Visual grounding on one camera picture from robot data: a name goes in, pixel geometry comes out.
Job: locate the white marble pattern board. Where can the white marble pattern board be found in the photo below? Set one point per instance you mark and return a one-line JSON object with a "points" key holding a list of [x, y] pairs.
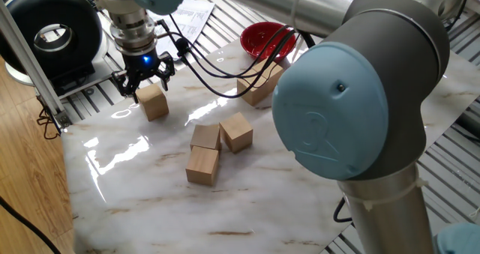
{"points": [[187, 209]]}

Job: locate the aluminium frame profile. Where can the aluminium frame profile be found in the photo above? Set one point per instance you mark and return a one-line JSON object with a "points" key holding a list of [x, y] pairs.
{"points": [[30, 63]]}

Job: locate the light wooden cube block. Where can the light wooden cube block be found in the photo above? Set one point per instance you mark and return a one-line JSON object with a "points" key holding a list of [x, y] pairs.
{"points": [[236, 133], [255, 93], [202, 166], [153, 104], [275, 72], [205, 137]]}

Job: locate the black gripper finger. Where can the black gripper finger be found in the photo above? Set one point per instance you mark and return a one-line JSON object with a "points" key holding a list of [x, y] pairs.
{"points": [[123, 83], [169, 68]]}

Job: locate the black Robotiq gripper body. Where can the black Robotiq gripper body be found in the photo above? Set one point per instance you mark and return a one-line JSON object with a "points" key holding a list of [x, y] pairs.
{"points": [[144, 64]]}

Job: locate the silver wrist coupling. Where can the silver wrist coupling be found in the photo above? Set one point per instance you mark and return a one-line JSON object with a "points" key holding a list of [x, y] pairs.
{"points": [[133, 33]]}

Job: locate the white printed paper stack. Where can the white printed paper stack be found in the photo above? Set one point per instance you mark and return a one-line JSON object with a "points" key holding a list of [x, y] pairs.
{"points": [[195, 18]]}

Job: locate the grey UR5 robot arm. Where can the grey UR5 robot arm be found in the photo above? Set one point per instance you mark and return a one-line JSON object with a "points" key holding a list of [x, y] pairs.
{"points": [[393, 59]]}

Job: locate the red glossy bowl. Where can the red glossy bowl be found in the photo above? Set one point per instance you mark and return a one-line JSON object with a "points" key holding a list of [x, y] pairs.
{"points": [[262, 40]]}

